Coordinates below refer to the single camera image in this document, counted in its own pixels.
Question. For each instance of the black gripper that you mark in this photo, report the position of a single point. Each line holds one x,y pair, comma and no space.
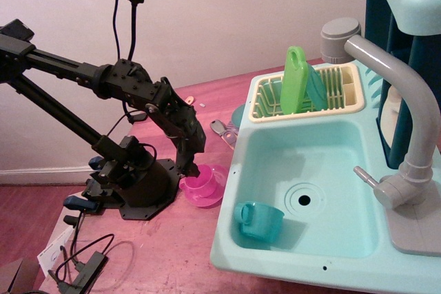
178,121

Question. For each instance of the pink plastic cup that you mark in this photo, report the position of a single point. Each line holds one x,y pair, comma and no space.
207,185

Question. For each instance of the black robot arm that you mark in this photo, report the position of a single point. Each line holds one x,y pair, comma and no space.
125,80

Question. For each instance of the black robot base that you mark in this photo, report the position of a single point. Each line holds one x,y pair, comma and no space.
132,180

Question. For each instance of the teal bowl behind sink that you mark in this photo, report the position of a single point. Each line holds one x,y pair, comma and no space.
237,116

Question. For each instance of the teal plastic cup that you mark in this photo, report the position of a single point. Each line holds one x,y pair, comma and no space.
259,221

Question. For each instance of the light teal toy sink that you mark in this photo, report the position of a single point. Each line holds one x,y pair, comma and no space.
334,231

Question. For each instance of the pink plastic saucer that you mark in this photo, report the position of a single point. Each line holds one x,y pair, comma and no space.
210,201

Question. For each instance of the grey toy utensil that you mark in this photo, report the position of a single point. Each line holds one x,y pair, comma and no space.
228,132

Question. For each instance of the blue clamp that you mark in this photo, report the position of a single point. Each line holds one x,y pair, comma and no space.
76,203

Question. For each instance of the green plastic cutting board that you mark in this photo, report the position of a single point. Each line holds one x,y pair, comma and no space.
294,81

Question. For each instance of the black usb hub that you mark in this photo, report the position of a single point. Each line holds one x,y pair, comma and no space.
88,275

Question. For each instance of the teal plastic plate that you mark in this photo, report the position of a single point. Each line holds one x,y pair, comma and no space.
316,89

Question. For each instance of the white paper sheet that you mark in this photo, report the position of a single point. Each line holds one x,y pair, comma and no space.
61,232

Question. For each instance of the cream dish rack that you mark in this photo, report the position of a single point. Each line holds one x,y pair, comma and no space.
343,87

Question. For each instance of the grey toy faucet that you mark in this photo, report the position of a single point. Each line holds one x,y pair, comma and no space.
410,197

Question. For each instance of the dark teal toy cabinet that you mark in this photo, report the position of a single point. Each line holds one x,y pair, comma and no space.
408,35

